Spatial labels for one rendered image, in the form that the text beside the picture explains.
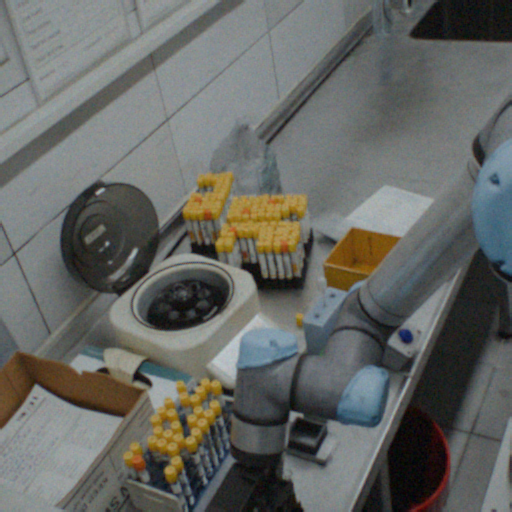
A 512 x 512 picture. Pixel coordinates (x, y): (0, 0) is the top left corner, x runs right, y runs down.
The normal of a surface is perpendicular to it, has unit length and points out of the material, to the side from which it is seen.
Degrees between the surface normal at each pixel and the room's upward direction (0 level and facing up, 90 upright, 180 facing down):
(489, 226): 82
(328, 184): 0
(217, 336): 90
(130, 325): 0
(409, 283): 88
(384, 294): 76
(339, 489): 0
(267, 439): 69
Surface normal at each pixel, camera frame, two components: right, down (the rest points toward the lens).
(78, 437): -0.14, -0.79
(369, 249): -0.51, 0.58
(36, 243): 0.88, 0.16
